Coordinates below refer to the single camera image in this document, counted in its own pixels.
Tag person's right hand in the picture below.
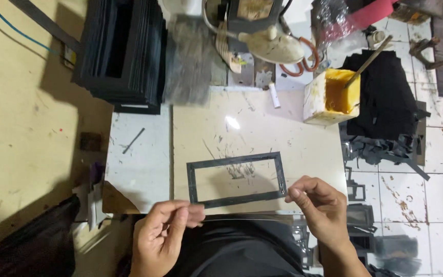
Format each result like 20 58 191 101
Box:
285 175 349 248

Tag person's left hand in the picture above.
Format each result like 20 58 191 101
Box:
129 200 207 277

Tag clear plastic sheet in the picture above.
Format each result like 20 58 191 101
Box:
189 204 307 224

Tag heap of black framed pieces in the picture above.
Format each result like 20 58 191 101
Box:
291 165 424 277

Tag brown cardboard piece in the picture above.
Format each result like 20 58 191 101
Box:
102 180 140 215

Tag grey paper scraps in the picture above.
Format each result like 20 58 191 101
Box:
72 161 110 232

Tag white work board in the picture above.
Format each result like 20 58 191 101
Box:
104 104 173 214

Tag person's black clothing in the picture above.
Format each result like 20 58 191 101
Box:
122 213 324 277

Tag cream cutting board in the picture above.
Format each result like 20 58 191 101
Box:
171 86 348 215

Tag thin grey strip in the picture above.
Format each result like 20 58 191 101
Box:
122 127 146 155

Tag black bag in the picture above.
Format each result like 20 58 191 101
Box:
0 193 80 277

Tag yellow glue container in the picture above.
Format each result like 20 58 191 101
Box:
303 68 361 127

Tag small brown block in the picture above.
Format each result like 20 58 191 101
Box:
79 132 103 152

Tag pile of black fabric scraps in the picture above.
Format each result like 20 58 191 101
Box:
338 50 432 182

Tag small white tube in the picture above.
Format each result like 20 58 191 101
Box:
268 82 281 109

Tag scuffed metal plate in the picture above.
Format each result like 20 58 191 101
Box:
227 52 277 90

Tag wooden glue stick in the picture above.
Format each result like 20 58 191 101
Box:
343 35 394 89

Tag cream clothes iron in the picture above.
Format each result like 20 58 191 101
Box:
238 25 307 65

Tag small white bottle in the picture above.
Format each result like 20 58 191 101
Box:
367 28 387 46

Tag grey translucent sheet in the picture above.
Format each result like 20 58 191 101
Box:
163 15 215 107

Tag coiled iron rest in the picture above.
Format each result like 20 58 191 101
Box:
215 21 243 74

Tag stack of black frames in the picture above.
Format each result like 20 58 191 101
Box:
72 0 168 115

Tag rusty metal tool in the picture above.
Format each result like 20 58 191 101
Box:
409 36 443 71

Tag clear plastic bag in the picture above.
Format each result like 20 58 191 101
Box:
311 0 369 51

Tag pink foam piece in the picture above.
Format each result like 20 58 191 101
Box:
349 0 400 31

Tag black rectangular frame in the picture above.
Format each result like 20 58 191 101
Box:
186 151 288 209

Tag orange handled scissors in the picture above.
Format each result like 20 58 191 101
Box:
279 36 320 77

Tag black machine with hose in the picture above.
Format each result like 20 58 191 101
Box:
202 0 294 40

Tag long black strap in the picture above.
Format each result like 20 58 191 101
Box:
8 0 82 53

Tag blue cable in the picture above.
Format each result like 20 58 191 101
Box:
0 0 61 57

